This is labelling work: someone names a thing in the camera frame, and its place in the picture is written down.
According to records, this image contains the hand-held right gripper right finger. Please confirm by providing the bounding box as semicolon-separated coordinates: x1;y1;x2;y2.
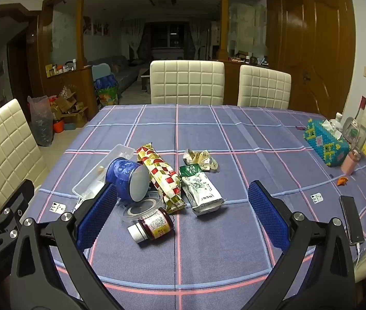
243;180;356;310

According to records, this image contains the pink bottle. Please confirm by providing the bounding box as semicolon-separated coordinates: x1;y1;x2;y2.
341;150;362;176

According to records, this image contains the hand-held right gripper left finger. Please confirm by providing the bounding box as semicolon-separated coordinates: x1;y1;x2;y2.
9;182;121;310

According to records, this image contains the grey plastic bag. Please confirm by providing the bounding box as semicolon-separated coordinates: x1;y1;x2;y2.
27;95;54;147

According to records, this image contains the wooden partition counter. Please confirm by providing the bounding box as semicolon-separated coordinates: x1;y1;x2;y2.
43;68;95;120

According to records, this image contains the dark bottle with white cap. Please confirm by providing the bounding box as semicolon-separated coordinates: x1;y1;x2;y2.
128;208;174;244

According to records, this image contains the pile of cardboard boxes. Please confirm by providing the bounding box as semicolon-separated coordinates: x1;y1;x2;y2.
52;86;88;128

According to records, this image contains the green white food packet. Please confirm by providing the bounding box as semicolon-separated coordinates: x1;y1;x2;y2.
179;164;227;217

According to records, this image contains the brown wooden door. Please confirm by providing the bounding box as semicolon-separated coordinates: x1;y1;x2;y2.
278;0;356;113

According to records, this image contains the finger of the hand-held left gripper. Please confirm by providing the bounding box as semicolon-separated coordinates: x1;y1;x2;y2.
0;179;35;267

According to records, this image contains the grey sofa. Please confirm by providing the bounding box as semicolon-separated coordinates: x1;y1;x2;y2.
88;55;151;94

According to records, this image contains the clear plastic tray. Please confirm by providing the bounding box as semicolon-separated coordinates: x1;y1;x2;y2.
72;144;138;201

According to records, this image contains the red gold checkered wrapper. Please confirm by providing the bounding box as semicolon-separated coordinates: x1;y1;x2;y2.
136;142;188;215

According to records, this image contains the dark coffee table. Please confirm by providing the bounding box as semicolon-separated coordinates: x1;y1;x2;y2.
140;68;151;90

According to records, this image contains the round clear plastic lid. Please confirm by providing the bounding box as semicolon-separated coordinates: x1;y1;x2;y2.
118;191;165;223

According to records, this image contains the patterned curtain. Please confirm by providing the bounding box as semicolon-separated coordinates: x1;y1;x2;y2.
122;19;145;60
188;18;211;60

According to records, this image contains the colourful woven bag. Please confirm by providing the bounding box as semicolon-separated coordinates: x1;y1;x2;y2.
95;75;120;107

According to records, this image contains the beaded tissue box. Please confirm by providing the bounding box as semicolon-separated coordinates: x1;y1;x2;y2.
302;118;351;168

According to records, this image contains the black smartphone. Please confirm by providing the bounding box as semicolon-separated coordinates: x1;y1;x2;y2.
339;195;366;246

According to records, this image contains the blue patterned cup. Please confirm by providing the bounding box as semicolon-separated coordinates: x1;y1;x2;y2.
105;157;151;202

